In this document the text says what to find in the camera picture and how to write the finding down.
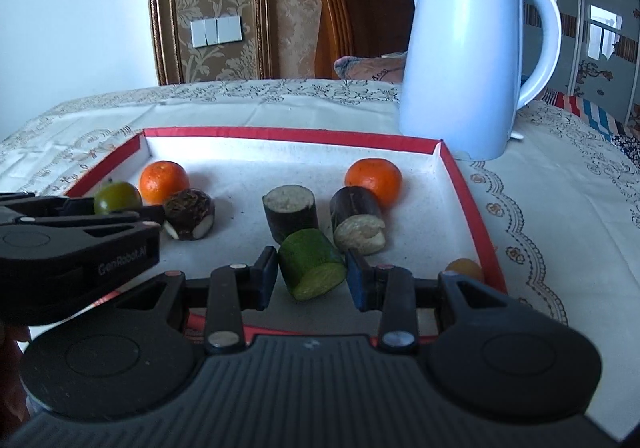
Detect eggplant piece with bite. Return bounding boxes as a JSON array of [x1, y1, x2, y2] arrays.
[[329, 186, 387, 256]]

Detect colourful striped blanket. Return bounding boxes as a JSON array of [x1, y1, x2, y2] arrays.
[[542, 88, 632, 145]]

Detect shallow red cardboard box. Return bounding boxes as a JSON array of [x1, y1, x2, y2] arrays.
[[62, 127, 507, 346]]

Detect eggplant piece cut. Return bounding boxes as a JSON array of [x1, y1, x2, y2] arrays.
[[262, 185, 320, 245]]

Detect white electric kettle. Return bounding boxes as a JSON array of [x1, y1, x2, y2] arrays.
[[398, 0, 563, 161]]

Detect dark floral cloth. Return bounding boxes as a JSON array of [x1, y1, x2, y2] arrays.
[[612, 128, 640, 165]]

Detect patterned pink pillow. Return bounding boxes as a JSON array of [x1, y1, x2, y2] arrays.
[[334, 52, 408, 82]]

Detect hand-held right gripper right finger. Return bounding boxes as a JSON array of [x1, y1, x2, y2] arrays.
[[346, 248, 553, 355]]

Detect small orange tangerine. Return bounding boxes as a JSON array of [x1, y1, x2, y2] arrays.
[[138, 161, 191, 205]]

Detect person's left hand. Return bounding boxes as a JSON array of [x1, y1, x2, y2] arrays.
[[0, 321, 35, 429]]

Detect embroidered cream tablecloth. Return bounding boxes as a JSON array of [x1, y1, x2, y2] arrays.
[[0, 78, 640, 439]]

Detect green cucumber piece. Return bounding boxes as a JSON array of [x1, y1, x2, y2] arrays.
[[278, 228, 348, 301]]

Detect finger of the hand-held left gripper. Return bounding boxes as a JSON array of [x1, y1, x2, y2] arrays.
[[0, 193, 98, 220], [17, 205, 167, 235]]

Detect brown wooden chair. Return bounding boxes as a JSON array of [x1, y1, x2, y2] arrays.
[[311, 0, 416, 79]]

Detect yellow-brown round fruit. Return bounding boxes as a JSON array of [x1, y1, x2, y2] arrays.
[[444, 257, 486, 284]]

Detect large orange tangerine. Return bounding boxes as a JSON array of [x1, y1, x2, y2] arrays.
[[344, 158, 403, 209]]

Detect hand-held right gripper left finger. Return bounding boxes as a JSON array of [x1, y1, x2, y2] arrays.
[[112, 245, 279, 355]]

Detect white wall switch panel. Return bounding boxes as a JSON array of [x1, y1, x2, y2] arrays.
[[190, 16, 243, 48]]

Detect brown water chestnut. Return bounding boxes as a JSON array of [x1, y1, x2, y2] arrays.
[[163, 189, 216, 241]]

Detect green round tomato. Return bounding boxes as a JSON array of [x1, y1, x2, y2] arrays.
[[93, 181, 143, 216]]

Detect wardrobe with floral sliding doors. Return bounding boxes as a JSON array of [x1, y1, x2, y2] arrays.
[[510, 0, 640, 129]]

